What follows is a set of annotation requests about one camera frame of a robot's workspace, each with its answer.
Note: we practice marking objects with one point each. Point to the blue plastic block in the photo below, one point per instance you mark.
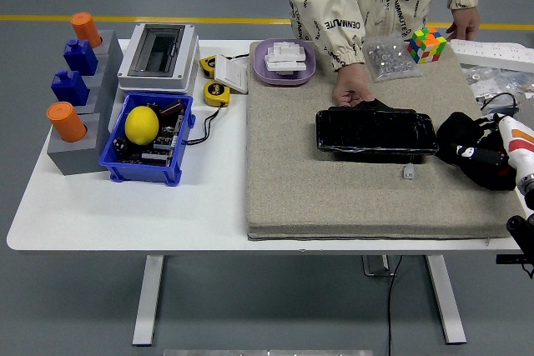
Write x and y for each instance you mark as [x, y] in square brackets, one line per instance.
[71, 89]
[81, 58]

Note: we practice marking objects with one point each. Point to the person's right hand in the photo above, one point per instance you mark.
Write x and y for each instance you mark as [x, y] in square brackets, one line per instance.
[350, 85]

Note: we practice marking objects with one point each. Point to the blue plastic bin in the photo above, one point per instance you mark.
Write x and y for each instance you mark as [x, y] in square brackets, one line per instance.
[142, 172]

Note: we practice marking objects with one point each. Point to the grey white electrical enclosure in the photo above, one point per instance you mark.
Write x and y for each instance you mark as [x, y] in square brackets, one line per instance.
[187, 60]

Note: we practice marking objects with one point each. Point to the white table leg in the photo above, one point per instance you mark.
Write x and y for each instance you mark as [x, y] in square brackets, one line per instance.
[146, 302]
[448, 302]

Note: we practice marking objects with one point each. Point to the grey stepped block holder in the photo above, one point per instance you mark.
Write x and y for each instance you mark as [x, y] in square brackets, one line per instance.
[75, 160]

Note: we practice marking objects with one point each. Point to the colourful puzzle cube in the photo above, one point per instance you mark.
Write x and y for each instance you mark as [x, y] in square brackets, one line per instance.
[425, 45]

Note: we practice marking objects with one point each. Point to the black table control box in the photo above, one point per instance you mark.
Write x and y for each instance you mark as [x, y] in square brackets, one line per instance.
[511, 259]

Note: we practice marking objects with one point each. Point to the white power strip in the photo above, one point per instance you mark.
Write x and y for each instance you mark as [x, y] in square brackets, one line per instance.
[492, 52]

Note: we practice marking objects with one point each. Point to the white wall switch plate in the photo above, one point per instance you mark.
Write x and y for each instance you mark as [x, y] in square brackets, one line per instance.
[231, 74]

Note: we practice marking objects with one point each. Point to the white switch parts pile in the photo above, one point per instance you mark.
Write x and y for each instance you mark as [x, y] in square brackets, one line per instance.
[285, 58]

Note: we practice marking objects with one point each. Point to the grey-brown mat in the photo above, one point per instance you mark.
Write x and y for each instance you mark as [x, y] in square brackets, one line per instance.
[334, 197]

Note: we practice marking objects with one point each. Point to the person's left hand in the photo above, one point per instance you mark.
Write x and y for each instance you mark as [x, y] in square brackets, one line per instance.
[466, 22]

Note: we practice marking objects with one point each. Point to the clear bag of metal nuts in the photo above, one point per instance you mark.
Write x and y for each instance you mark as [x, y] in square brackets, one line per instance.
[390, 60]

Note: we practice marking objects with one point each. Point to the clear plastic parts bags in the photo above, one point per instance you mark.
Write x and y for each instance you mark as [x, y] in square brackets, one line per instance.
[488, 81]

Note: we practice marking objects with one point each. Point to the yellow tape measure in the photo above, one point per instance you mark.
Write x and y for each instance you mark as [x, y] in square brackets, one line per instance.
[215, 92]
[207, 65]

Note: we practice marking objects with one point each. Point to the yellow lemon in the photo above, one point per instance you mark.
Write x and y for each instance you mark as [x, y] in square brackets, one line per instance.
[142, 126]

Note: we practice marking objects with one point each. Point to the black circuit board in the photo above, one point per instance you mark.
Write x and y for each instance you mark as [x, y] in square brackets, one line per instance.
[164, 139]

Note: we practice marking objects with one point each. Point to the purple plastic tray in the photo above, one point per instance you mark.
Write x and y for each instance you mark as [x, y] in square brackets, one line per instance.
[260, 72]

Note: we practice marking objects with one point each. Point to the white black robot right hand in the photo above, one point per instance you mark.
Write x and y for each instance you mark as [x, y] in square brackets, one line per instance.
[519, 143]

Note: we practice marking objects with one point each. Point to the round black capacitor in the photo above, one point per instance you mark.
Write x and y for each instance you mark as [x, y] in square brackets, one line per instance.
[121, 144]

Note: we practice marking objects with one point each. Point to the metal bracket under table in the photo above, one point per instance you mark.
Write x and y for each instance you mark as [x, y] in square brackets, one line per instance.
[371, 268]

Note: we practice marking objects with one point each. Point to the person's right forearm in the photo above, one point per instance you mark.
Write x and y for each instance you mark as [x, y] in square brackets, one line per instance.
[334, 31]

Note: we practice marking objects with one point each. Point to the orange cylinder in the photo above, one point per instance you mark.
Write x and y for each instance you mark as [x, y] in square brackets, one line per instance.
[67, 122]
[85, 28]

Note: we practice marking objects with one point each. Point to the brown cylindrical capacitor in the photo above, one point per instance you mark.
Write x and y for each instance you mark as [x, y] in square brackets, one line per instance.
[171, 108]

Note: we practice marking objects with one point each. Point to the black rag with red tag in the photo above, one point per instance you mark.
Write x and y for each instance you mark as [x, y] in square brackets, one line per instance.
[450, 135]

